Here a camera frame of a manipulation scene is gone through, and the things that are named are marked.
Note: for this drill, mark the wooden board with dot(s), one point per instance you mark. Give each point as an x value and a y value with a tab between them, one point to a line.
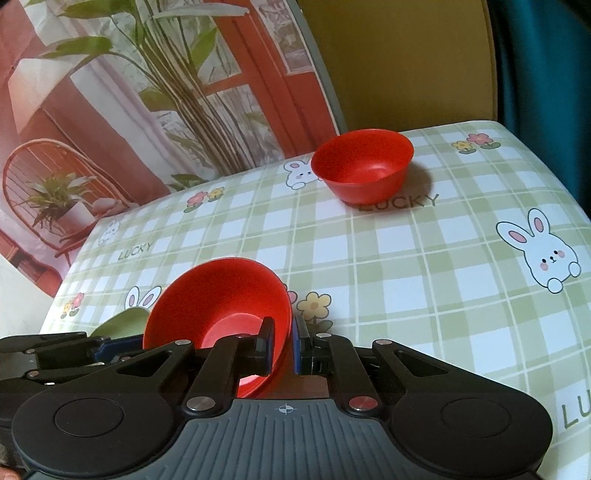
406	69

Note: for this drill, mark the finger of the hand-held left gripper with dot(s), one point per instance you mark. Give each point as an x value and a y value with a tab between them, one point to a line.
69	371
120	348

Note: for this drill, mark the printed wall cloth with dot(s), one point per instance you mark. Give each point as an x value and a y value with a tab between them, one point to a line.
138	115

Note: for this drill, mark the teal curtain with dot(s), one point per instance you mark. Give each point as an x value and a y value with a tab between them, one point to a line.
554	69

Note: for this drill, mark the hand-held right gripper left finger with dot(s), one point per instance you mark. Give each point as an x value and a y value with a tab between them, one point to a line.
261	353

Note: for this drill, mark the red bowl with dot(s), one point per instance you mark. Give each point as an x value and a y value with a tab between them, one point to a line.
207	295
360	157

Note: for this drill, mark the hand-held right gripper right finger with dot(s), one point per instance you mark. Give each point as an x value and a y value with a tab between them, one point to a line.
300	350

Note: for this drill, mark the green plate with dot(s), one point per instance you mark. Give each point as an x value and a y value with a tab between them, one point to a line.
122	323

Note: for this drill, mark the green checked tablecloth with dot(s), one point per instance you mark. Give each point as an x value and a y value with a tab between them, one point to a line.
415	277

